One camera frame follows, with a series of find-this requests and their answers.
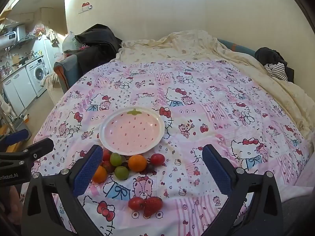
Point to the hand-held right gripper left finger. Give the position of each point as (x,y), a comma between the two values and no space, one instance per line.
(88,170)

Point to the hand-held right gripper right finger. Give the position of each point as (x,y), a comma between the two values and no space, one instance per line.
(216,170)

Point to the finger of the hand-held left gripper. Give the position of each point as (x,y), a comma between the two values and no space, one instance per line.
(16,136)
(40,148)

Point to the orange mandarin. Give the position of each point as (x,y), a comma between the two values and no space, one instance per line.
(137,163)
(100,175)

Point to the pink strawberry-shaped plate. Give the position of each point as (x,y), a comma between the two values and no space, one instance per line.
(131,132)

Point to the green grape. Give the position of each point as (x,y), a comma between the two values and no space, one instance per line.
(121,172)
(115,159)

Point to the white kitchen cabinet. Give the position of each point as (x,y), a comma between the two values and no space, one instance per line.
(17,88)

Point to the dark purple grape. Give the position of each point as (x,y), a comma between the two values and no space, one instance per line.
(149,169)

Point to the white washing machine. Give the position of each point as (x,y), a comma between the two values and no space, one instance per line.
(39,75)

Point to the beige cloth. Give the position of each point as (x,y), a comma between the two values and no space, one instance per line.
(50,80)

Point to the pink cartoon printed blanket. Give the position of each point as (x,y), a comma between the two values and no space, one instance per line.
(196,98)

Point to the grey-blue armchair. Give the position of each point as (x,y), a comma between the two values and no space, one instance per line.
(66,71)

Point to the silver water heater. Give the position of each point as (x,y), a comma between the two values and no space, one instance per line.
(13,35)

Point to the white plastic bag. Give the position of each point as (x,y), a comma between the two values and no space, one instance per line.
(69,41)

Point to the black-and-white striped shirt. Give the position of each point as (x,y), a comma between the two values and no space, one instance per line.
(275,71)

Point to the black clothes pile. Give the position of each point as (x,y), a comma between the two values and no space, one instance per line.
(98,39)

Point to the teal pillow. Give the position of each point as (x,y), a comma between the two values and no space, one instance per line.
(236,46)

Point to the black garment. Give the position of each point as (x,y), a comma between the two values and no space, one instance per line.
(270,54)

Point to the cream floral duvet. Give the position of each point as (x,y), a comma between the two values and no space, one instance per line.
(184,44)

